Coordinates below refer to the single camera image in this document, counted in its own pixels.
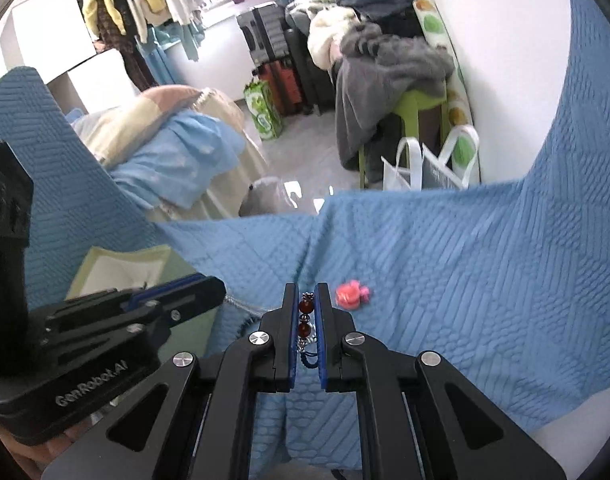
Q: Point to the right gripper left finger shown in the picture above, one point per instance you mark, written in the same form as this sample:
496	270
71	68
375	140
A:
193	418

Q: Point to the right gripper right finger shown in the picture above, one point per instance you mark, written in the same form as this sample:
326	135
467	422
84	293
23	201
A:
419	417

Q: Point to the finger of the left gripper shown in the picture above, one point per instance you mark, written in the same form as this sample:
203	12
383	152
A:
136	297
150	304

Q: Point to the pink hat hair clip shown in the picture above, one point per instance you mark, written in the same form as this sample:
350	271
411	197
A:
352	295

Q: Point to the left hand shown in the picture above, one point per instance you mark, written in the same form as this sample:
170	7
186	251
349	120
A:
34	459

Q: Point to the green open cardboard box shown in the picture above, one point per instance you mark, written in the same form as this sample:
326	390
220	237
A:
103	269

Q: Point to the light blue bed sheet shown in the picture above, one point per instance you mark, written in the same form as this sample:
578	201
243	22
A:
179	163

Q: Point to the beige pink pillow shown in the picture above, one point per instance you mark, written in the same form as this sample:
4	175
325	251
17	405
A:
116	134

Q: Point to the blue textured chair cover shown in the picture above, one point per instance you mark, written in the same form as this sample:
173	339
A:
509	282

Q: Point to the white tote bag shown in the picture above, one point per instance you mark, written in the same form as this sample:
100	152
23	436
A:
417	168

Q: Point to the red suitcase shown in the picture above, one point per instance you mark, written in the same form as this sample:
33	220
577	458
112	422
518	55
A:
281	78

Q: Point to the white cabinet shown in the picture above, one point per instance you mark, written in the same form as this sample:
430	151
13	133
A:
51	37

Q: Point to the hanging clothes on rack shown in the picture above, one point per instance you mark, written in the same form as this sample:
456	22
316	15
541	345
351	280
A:
140	30

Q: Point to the green plastic stool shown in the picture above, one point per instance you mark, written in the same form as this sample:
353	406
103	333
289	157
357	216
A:
416	115

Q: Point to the grey fleece blanket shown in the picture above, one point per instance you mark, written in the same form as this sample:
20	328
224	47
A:
375	70

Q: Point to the pile of clothes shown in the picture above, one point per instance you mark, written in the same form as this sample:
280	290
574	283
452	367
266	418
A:
325	22

